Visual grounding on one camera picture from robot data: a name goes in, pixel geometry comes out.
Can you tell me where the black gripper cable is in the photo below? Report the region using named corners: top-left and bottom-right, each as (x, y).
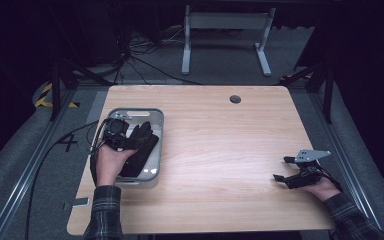
top-left (88, 118), bottom-right (111, 188)

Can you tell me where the person's left hand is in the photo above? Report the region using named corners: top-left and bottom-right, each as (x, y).
top-left (94, 138), bottom-right (138, 188)

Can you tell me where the white metal desk frame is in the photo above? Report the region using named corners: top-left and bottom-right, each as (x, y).
top-left (180, 4), bottom-right (277, 77)

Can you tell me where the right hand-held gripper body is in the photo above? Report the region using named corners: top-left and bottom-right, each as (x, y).
top-left (284, 149), bottom-right (332, 190)

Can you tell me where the gray plastic bin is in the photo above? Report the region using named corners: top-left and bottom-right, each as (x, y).
top-left (91, 107), bottom-right (165, 188)

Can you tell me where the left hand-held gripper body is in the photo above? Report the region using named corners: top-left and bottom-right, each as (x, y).
top-left (101, 112), bottom-right (133, 152)

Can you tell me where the black floor cable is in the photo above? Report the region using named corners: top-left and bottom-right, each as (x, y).
top-left (24, 119), bottom-right (100, 240)

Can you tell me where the black gripper strap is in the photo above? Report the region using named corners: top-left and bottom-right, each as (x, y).
top-left (316, 163), bottom-right (344, 194)

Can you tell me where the black metal stand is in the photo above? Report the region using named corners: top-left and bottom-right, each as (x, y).
top-left (278, 61), bottom-right (334, 124)
top-left (48, 59), bottom-right (114, 122)

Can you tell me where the gray tape piece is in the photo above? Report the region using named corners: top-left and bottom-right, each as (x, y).
top-left (63, 197), bottom-right (91, 211)

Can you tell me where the yellow black hazard tape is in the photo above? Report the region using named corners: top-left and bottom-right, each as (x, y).
top-left (34, 82), bottom-right (80, 109)

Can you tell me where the bundle of floor cables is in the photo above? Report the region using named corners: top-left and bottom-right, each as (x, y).
top-left (113, 26), bottom-right (203, 86)

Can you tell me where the metal floor rail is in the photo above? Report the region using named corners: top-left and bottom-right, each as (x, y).
top-left (308, 91), bottom-right (384, 239)
top-left (0, 88), bottom-right (78, 240)

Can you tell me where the person's right hand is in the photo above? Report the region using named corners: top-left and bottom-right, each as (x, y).
top-left (301, 176), bottom-right (343, 203)

